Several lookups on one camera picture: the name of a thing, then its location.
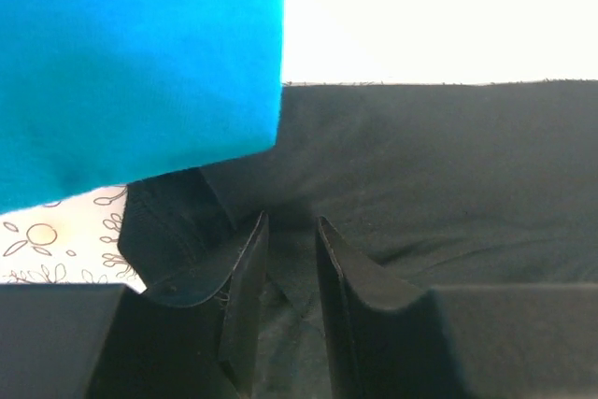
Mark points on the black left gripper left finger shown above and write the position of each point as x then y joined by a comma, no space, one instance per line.
194,335

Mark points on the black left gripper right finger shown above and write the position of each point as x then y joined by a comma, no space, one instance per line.
387,338

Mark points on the floral table mat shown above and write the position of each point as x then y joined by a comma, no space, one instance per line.
71,241

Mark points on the black t shirt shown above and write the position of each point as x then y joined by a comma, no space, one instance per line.
442,184

